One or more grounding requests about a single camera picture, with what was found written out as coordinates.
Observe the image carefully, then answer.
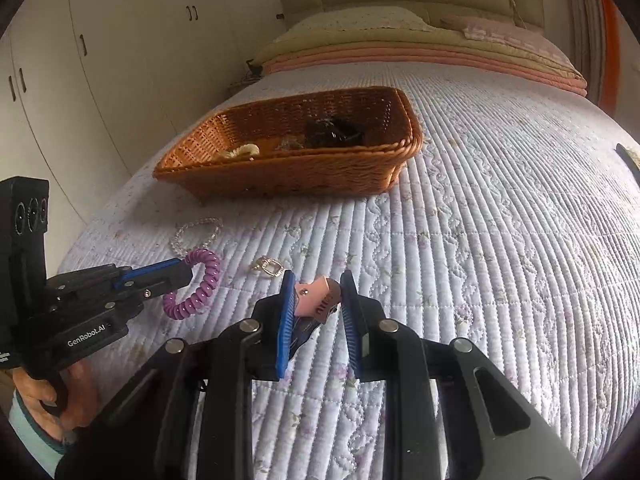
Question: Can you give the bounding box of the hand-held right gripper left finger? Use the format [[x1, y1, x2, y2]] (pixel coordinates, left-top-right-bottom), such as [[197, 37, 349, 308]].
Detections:
[[95, 270, 300, 480]]

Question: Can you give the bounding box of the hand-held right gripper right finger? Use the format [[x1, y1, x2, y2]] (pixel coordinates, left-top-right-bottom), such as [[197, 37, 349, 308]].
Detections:
[[339, 270, 583, 480]]

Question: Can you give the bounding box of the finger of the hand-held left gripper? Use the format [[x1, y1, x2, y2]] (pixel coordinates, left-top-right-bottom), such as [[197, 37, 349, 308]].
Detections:
[[127, 263, 197, 302], [112, 258, 190, 291]]

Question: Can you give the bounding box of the pink hair clip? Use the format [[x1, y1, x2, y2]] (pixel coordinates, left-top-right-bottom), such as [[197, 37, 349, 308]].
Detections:
[[292, 276, 342, 348]]

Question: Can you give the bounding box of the purple spiral coil bracelet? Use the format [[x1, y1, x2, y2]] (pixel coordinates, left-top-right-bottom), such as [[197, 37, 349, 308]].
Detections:
[[162, 248, 222, 321]]

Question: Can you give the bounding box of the brown wicker basket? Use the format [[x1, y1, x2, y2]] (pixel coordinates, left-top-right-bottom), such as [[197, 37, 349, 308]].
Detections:
[[152, 86, 425, 205]]

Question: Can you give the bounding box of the black strap watch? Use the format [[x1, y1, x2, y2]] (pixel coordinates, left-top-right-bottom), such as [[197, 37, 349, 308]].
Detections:
[[305, 116, 365, 149]]

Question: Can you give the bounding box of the person's left forearm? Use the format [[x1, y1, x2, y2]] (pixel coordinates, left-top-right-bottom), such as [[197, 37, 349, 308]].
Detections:
[[7, 392, 66, 478]]

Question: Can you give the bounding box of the person's left hand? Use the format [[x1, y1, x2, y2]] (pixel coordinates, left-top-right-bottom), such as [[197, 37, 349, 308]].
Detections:
[[14, 360, 100, 445]]

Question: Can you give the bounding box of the small gold clasp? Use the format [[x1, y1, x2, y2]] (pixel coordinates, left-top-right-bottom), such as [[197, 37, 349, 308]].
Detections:
[[251, 255, 285, 278]]

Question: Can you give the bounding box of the white built-in wardrobe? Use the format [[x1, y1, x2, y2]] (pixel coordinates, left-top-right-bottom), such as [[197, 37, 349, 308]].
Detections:
[[0, 0, 286, 261]]

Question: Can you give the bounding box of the folded pink blanket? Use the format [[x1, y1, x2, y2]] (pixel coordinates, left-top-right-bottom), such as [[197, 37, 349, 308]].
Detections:
[[260, 47, 588, 97]]

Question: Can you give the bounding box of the folded yellow blanket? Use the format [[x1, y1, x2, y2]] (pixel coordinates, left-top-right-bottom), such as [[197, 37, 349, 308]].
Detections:
[[252, 27, 576, 78]]

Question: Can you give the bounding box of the pale yellow pillow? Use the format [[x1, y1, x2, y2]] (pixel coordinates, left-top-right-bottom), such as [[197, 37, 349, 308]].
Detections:
[[285, 6, 436, 36]]

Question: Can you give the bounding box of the pink pillow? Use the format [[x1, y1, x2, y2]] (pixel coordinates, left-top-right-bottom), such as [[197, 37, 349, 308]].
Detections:
[[440, 14, 566, 58]]

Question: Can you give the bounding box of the grey and orange curtain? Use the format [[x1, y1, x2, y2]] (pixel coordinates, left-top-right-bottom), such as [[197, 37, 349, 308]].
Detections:
[[562, 0, 623, 111]]

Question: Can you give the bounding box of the clear crystal bead bracelet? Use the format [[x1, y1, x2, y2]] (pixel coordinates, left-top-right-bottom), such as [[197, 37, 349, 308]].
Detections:
[[171, 216, 224, 256]]

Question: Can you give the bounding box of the black handled bed brush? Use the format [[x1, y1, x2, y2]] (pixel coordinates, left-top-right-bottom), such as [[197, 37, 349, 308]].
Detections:
[[615, 143, 640, 176]]

